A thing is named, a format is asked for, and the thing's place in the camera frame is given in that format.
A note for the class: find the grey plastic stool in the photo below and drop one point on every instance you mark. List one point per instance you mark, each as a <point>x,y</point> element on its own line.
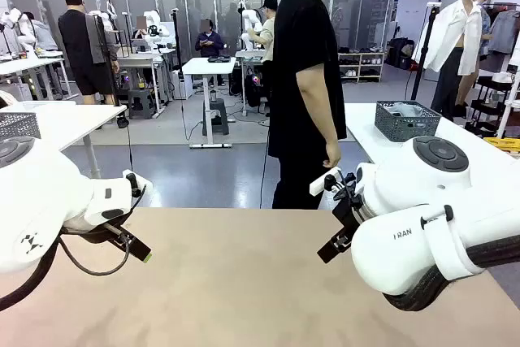
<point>215,119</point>
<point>142,103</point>

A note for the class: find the grey cloth in basket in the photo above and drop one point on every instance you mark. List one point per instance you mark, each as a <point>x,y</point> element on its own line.
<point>406,109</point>

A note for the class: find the mannequin with beige hat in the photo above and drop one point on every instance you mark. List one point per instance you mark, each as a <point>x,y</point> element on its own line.
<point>485,22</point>

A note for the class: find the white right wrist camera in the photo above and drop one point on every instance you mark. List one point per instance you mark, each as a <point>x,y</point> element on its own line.
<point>321,184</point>

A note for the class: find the white drawer cabinet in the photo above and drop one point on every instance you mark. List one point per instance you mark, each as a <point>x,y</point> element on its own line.
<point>185,85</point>

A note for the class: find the light grey mesh basket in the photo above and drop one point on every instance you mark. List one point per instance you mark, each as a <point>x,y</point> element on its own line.
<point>18,125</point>

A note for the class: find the white table with grey leg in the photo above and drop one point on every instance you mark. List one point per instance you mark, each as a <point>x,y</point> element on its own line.
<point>69,119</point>

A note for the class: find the man in black shorts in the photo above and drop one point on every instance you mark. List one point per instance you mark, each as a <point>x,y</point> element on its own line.
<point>77,38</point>

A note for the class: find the person's right forearm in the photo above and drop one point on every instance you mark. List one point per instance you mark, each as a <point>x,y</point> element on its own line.
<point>321,123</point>

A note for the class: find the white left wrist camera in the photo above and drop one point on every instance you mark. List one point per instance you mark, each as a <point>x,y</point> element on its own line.
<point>145,189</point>

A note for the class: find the seated person behind robot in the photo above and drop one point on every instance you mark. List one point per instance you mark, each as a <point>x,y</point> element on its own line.
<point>141,32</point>

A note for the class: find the black tripod stand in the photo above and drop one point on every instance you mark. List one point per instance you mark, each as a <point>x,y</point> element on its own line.
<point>122,122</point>

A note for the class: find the person's right hand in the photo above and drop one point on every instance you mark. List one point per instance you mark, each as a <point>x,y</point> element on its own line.
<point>332,157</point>

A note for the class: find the black case on desk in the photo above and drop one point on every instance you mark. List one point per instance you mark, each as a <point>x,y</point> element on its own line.
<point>219,59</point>

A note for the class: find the grey background desk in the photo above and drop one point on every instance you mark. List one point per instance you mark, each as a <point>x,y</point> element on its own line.
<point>140,56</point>

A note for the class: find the person in black cap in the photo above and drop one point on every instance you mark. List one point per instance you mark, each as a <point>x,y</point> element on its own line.
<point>269,34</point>

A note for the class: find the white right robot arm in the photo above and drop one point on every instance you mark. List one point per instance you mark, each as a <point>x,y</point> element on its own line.
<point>406,249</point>

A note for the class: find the black bags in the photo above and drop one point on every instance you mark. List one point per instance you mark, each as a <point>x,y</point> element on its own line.
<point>400,52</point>

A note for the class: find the large white table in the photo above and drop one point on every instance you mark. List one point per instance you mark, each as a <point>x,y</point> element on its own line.
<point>365,127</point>

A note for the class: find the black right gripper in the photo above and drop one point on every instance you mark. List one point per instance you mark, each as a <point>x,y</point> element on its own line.
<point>350,215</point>

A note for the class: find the white shoe rack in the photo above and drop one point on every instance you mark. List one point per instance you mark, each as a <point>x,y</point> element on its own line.
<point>361,63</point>

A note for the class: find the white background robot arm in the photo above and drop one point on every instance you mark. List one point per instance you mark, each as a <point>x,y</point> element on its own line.
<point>156,30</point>
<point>250,30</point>
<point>16,26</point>

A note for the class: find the dark grey mesh basket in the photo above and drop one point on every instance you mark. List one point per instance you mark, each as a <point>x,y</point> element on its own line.
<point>406,127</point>

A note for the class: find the person in black t-shirt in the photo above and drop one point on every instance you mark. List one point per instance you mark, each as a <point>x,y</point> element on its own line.
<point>300,79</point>

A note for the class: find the black left camera bracket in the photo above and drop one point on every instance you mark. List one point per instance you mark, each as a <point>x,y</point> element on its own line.
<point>133,184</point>

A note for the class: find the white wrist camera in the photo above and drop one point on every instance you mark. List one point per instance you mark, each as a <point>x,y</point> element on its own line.
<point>321,184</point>
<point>145,189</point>

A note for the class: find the black pole stand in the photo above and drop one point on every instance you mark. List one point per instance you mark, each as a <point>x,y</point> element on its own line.
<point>177,46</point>

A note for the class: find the seated person in navy top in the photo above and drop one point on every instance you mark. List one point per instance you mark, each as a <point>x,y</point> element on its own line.
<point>209,44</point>

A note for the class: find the seated person in grey jacket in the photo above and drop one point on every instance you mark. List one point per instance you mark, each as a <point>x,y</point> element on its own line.
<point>42,36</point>

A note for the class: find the clothes rack with garments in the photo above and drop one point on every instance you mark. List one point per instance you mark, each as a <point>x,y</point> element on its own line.
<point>503,30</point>

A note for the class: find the long white background table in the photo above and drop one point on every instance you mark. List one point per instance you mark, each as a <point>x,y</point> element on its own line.
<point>28,63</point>

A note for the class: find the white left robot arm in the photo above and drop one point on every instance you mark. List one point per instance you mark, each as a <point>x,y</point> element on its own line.
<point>40,192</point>

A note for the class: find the black stand with white top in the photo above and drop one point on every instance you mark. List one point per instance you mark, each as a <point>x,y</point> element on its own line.
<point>424,50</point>

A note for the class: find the yellow plastic crate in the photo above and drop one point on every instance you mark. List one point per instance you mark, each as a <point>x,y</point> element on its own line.
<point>503,146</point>

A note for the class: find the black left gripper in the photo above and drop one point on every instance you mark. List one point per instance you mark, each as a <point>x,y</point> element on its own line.
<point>95,234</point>

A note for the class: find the black computer tower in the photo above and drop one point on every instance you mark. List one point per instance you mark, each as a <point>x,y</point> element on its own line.
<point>256,87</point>

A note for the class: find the black shelf cart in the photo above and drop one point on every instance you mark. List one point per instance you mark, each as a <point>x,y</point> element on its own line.
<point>489,103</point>

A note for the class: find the mannequin in white shirt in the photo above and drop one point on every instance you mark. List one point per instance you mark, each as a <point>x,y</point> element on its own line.
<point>447,38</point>

